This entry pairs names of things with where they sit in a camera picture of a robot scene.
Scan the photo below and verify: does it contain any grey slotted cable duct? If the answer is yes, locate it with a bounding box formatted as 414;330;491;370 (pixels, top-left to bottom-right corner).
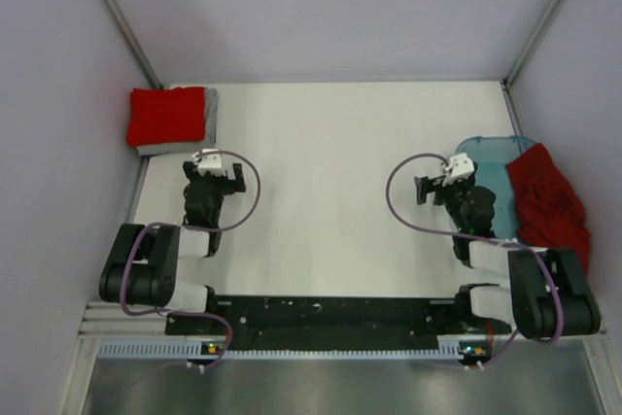
96;337;488;362

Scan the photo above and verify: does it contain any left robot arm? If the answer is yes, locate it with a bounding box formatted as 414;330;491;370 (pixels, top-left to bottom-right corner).
98;161;246;334

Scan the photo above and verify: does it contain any folded bright red t-shirt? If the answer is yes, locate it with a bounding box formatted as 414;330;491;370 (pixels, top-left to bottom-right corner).
126;87;206;147

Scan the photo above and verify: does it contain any left aluminium frame post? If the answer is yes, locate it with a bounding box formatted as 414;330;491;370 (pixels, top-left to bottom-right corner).
101;0;163;89

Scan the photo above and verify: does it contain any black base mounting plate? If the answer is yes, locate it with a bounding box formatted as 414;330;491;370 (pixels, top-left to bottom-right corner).
164;294;492;351

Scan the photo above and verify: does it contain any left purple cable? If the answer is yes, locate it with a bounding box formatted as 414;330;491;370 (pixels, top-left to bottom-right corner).
120;148;262;368

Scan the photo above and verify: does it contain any translucent blue plastic bin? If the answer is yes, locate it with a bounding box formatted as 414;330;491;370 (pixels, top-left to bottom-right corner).
455;136;536;239

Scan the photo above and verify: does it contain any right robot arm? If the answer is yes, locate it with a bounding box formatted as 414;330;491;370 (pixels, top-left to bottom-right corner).
414;176;602;340

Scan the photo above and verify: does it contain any aluminium frame post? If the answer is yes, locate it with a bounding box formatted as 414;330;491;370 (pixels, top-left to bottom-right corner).
502;0;565;90
101;0;163;89

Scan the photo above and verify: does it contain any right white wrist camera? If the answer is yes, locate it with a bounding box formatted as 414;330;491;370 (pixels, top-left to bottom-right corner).
442;153;476;186

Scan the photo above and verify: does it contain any folded grey t-shirt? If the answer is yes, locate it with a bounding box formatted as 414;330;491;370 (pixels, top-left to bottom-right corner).
136;87;220;157

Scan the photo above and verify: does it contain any right aluminium frame post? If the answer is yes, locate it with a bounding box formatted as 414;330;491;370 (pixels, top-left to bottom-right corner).
502;0;565;90

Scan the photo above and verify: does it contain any dark red t-shirt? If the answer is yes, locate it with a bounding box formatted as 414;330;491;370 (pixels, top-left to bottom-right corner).
506;143;591;271

